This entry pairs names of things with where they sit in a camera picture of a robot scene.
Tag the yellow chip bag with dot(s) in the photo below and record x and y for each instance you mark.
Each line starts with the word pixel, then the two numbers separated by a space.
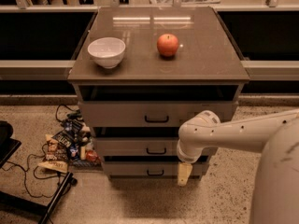
pixel 55 156

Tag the grey top drawer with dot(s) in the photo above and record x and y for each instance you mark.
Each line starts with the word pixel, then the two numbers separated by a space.
pixel 149 114

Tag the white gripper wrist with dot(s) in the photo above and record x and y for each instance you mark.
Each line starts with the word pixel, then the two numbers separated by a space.
pixel 185 155

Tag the red apple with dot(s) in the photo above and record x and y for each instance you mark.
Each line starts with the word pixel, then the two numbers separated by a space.
pixel 167 45

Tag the dark blue snack bag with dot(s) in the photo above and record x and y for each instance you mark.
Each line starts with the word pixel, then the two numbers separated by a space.
pixel 69 134

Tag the grey drawer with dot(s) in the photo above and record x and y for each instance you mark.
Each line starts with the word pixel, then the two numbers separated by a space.
pixel 136 146
pixel 149 114
pixel 140 169

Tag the grey drawer cabinet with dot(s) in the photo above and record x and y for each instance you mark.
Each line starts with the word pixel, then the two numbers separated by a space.
pixel 206 67

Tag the black chair seat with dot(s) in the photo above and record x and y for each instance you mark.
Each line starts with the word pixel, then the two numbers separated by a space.
pixel 8 145

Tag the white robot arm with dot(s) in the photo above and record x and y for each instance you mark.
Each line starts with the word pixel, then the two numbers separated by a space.
pixel 275 137

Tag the white ceramic bowl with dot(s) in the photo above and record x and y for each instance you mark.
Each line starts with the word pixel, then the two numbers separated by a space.
pixel 107 52

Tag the black stand base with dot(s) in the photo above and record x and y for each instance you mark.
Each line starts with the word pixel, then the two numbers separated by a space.
pixel 42 211

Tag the grey bottom drawer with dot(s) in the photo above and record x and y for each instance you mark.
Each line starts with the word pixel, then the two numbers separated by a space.
pixel 140 169

